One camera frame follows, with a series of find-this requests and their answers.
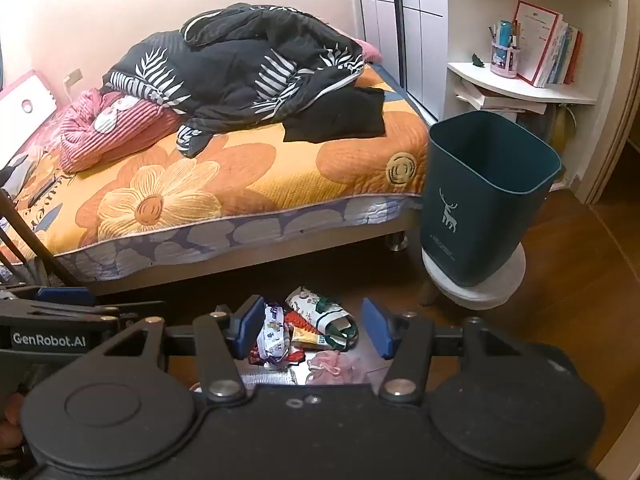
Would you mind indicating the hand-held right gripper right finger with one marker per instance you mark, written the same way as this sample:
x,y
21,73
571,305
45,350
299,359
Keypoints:
x,y
375,329

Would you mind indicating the yellow white snack packet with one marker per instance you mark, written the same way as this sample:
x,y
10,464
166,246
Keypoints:
x,y
307,336

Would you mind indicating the white purple snack wrapper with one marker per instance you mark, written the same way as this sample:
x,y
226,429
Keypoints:
x,y
272,335

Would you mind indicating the black cloth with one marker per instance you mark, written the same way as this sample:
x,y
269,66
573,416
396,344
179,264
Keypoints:
x,y
335,115

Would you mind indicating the bed with orange floral cover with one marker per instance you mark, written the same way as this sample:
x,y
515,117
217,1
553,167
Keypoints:
x,y
250,180

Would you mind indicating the stack of books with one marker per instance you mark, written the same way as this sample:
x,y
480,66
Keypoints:
x,y
500,102

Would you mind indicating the white shelf unit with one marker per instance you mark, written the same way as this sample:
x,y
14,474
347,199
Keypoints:
x,y
510,87

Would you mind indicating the green white snack bag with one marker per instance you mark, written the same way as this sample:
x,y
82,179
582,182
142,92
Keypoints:
x,y
325,312

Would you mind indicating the pink striped blanket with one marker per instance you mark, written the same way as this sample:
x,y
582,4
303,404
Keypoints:
x,y
120,125

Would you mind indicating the blue bed sheet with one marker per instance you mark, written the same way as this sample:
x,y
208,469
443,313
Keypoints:
x,y
402,91

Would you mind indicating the wall socket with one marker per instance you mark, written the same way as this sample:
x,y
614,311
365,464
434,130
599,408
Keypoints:
x,y
74,76

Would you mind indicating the pink plastic bag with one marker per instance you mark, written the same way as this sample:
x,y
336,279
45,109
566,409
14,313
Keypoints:
x,y
376,374

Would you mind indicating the white round stool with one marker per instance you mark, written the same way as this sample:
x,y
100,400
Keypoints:
x,y
480,296

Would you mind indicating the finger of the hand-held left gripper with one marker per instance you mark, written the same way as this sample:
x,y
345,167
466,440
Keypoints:
x,y
65,296
130,311

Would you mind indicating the white sliding wardrobe door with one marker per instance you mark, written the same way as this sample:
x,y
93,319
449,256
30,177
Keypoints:
x,y
425,35

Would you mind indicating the dark wooden rack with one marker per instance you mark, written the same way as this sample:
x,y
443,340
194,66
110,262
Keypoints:
x,y
30,240

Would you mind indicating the yellow thermos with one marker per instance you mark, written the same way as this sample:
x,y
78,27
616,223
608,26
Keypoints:
x,y
561,125

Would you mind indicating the white pink-edged board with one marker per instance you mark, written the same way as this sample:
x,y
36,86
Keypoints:
x,y
25,95

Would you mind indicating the bunch of pens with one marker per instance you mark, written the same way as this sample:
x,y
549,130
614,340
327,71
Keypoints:
x,y
504,32

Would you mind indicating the red mesh net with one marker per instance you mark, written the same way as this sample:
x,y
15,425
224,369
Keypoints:
x,y
296,319

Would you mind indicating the small green figurine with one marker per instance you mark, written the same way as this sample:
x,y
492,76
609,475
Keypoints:
x,y
478,61

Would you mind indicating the metal bed leg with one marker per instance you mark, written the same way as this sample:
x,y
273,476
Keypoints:
x,y
397,242

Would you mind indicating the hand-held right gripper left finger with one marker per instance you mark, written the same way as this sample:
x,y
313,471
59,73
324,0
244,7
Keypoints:
x,y
251,325

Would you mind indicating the clear plastic wrapper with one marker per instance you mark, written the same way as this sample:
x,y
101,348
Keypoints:
x,y
270,376

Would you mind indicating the row of books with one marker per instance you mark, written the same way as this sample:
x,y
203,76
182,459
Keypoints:
x,y
566,55

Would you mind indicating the red-bordered book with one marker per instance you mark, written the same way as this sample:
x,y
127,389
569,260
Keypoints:
x,y
535,40

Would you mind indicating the pink pen holder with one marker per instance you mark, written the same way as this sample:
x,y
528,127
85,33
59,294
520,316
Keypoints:
x,y
505,62

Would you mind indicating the person's left hand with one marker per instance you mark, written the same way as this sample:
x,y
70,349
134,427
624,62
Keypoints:
x,y
10,422

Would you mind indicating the teal deer-print trash bin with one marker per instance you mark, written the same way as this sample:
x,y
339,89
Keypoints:
x,y
480,220

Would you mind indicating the black leaf-print quilt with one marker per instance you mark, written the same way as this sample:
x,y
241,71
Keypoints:
x,y
225,70

